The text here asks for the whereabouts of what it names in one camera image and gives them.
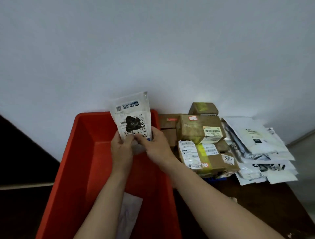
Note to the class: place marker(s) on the person's left thumb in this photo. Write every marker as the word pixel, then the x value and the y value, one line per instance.
pixel 128 140

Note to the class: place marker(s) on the red plastic bin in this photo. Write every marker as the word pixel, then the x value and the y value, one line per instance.
pixel 81 172

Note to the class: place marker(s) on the person's right hand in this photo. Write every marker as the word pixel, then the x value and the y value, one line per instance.
pixel 158 150

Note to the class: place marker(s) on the white labelled mailer packet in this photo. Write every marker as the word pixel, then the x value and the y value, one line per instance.
pixel 131 113

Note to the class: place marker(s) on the person's left hand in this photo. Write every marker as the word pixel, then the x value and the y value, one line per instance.
pixel 121 155

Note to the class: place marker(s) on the person's right thumb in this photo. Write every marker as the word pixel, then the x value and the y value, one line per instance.
pixel 142 140

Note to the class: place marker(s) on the blue flat packet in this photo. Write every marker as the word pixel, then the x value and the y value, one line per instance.
pixel 214 179

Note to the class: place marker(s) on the plain white mailer bag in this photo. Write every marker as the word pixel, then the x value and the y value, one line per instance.
pixel 129 214

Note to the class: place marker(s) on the person's right forearm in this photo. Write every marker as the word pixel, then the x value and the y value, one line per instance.
pixel 211 204

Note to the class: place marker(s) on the pile of white mailer bags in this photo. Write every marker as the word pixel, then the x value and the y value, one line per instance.
pixel 258 147

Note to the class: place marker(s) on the pile of brown cardboard parcels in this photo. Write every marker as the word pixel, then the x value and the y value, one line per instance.
pixel 196 130

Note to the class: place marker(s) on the person's left forearm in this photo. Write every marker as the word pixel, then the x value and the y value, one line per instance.
pixel 105 206

